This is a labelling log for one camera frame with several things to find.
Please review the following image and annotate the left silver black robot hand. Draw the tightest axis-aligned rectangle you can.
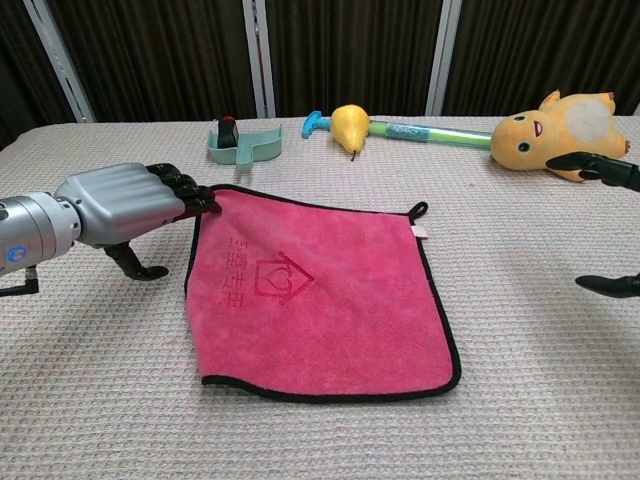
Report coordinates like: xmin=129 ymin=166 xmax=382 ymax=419
xmin=53 ymin=162 xmax=224 ymax=281

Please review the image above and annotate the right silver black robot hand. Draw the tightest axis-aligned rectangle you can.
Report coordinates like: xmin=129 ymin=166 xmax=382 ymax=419
xmin=545 ymin=151 xmax=640 ymax=300

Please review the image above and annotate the pink and grey cloth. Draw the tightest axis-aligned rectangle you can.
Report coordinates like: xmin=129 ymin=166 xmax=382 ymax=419
xmin=183 ymin=183 xmax=462 ymax=405

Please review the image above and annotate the yellow plush toy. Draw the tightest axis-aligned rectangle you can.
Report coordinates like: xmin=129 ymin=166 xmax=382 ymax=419
xmin=488 ymin=89 xmax=630 ymax=183

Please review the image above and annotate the black toy with red cap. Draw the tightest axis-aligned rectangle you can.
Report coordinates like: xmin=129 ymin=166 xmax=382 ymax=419
xmin=216 ymin=115 xmax=240 ymax=150

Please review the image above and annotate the dark brown curtain panel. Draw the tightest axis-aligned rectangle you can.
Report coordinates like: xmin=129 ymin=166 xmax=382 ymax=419
xmin=442 ymin=0 xmax=640 ymax=117
xmin=47 ymin=0 xmax=259 ymax=124
xmin=0 ymin=0 xmax=81 ymax=151
xmin=264 ymin=0 xmax=444 ymax=119

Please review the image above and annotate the teal plastic dustpan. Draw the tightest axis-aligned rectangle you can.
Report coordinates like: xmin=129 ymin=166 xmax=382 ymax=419
xmin=207 ymin=123 xmax=285 ymax=172

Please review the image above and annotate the beige woven tablecloth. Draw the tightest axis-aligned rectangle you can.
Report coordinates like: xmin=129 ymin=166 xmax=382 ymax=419
xmin=0 ymin=115 xmax=640 ymax=480

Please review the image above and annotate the green and blue toy pump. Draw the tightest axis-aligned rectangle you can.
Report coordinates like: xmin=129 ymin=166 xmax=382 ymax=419
xmin=300 ymin=110 xmax=496 ymax=151

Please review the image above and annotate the yellow pear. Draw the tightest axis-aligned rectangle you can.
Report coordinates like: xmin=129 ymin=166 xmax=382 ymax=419
xmin=330 ymin=103 xmax=371 ymax=163

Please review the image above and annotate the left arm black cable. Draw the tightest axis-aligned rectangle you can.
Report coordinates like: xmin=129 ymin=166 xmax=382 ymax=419
xmin=0 ymin=267 xmax=40 ymax=299

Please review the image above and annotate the white metal frame post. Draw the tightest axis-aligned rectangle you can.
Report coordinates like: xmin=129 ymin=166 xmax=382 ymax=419
xmin=241 ymin=0 xmax=277 ymax=119
xmin=424 ymin=0 xmax=464 ymax=117
xmin=22 ymin=0 xmax=97 ymax=124

